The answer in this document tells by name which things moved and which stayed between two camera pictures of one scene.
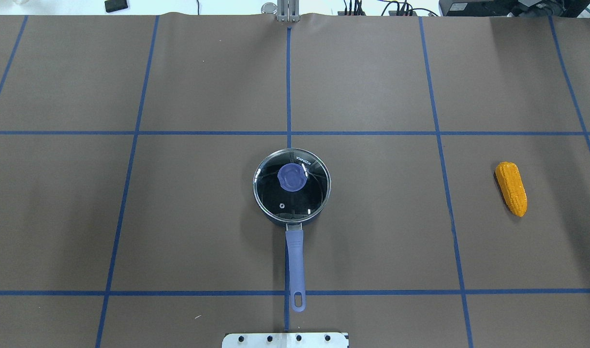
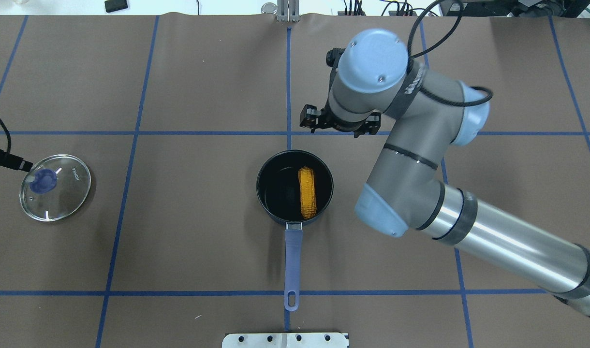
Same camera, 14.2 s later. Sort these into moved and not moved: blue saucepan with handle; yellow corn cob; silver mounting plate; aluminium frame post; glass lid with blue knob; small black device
Moved: glass lid with blue knob; yellow corn cob
Not moved: silver mounting plate; blue saucepan with handle; aluminium frame post; small black device
